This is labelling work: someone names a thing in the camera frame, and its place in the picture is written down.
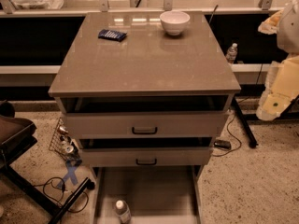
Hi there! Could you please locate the dark chair left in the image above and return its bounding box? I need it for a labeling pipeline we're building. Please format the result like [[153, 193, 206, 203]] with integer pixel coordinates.
[[0, 100, 60, 217]]

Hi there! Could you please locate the open bottom grey drawer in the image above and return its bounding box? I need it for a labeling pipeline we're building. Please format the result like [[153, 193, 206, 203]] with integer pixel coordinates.
[[90, 166, 203, 224]]

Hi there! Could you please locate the clear plastic water bottle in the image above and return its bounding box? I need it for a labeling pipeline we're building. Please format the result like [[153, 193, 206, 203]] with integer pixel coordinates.
[[114, 200, 131, 224]]

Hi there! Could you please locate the grey drawer cabinet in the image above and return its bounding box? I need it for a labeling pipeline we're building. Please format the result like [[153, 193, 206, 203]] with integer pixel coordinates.
[[48, 10, 242, 224]]

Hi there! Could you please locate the upper grey drawer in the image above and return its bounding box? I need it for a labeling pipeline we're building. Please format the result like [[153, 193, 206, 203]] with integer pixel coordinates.
[[62, 112, 228, 139]]

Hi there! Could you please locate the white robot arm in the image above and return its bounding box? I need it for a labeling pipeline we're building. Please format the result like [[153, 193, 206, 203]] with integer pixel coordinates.
[[256, 0, 299, 121]]

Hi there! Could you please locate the background plastic water bottle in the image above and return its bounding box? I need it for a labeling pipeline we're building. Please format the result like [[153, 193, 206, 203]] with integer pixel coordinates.
[[226, 43, 238, 63]]

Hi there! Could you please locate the middle grey drawer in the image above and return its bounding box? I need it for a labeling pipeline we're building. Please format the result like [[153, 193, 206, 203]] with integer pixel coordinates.
[[78, 147, 212, 167]]

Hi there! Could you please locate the white ceramic bowl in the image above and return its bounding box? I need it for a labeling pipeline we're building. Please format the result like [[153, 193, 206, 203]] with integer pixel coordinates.
[[160, 11, 190, 35]]

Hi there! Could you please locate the black floor cable right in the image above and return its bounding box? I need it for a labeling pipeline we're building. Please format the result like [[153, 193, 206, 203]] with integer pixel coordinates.
[[212, 112, 243, 158]]

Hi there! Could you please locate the wire basket with cans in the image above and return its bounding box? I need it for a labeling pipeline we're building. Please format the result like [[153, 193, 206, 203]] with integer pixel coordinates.
[[49, 119, 79, 161]]

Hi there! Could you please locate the black floor cable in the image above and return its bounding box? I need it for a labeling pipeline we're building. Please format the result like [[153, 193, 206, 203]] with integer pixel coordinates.
[[212, 112, 243, 158], [33, 176, 90, 214]]

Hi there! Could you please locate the black floor cable left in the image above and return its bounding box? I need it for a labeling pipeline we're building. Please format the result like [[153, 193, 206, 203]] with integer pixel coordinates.
[[33, 176, 90, 214]]

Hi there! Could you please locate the black power adapter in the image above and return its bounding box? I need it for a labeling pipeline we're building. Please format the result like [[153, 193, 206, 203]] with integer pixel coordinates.
[[214, 140, 232, 150]]

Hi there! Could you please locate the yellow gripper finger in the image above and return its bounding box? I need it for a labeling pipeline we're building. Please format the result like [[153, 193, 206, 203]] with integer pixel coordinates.
[[258, 10, 282, 35], [256, 56, 299, 121]]

